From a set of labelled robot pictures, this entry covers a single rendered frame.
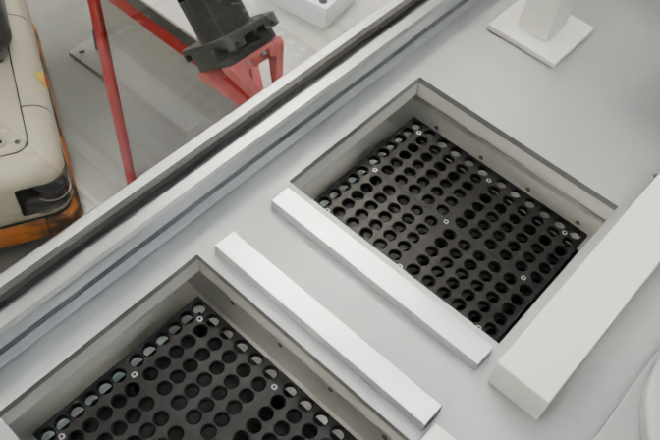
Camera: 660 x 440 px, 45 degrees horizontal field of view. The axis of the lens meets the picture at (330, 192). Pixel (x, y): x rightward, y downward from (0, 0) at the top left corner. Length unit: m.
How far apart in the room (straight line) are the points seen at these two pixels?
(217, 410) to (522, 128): 0.41
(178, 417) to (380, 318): 0.18
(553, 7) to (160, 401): 0.56
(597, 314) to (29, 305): 0.45
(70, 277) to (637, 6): 0.71
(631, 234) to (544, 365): 0.16
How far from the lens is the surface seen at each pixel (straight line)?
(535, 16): 0.92
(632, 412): 0.69
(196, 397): 0.70
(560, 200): 0.87
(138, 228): 0.68
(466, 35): 0.93
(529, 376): 0.65
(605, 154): 0.85
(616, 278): 0.72
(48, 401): 0.79
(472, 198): 0.83
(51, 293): 0.66
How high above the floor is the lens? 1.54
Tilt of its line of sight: 52 degrees down
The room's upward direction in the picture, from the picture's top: 6 degrees clockwise
